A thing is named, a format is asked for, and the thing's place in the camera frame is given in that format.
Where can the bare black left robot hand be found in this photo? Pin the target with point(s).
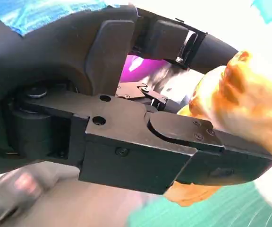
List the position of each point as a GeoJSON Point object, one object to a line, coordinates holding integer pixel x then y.
{"type": "Point", "coordinates": [55, 106]}

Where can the pink bowl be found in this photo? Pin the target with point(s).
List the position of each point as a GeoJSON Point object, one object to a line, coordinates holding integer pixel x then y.
{"type": "Point", "coordinates": [138, 71]}

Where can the long orange toy bread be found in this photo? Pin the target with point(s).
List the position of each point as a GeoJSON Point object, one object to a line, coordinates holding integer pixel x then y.
{"type": "Point", "coordinates": [244, 106]}

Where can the green cutting mat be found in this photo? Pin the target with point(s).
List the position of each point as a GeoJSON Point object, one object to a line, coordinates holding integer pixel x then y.
{"type": "Point", "coordinates": [221, 212]}

